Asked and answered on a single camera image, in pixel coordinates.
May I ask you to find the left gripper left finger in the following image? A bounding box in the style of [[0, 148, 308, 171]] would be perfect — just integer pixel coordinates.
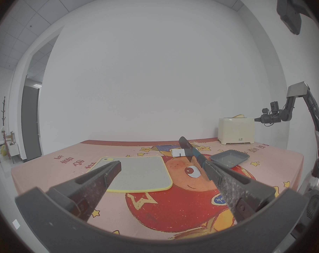
[[46, 160, 122, 223]]

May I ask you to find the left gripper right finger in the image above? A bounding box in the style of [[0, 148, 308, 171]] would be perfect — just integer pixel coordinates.
[[202, 160, 276, 224]]

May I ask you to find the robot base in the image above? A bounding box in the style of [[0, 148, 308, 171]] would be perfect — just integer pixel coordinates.
[[290, 177, 319, 244]]

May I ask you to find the cream toaster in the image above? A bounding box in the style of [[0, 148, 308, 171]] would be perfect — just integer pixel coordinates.
[[218, 117, 255, 145]]

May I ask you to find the dark grey tray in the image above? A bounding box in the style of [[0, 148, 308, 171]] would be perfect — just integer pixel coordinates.
[[209, 149, 250, 168]]

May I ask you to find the cutting board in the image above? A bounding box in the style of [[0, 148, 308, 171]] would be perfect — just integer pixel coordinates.
[[85, 155, 173, 193]]

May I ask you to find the dark grey door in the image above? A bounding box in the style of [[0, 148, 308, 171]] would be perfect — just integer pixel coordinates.
[[21, 85, 43, 162]]

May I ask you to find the wooden coat stand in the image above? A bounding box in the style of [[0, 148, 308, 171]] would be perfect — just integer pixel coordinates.
[[0, 96, 8, 142]]

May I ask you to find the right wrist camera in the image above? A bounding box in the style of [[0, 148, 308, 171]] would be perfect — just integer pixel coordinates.
[[262, 101, 279, 115]]

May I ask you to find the knife with blue-green handle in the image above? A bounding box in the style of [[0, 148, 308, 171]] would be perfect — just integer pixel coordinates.
[[178, 137, 215, 181]]

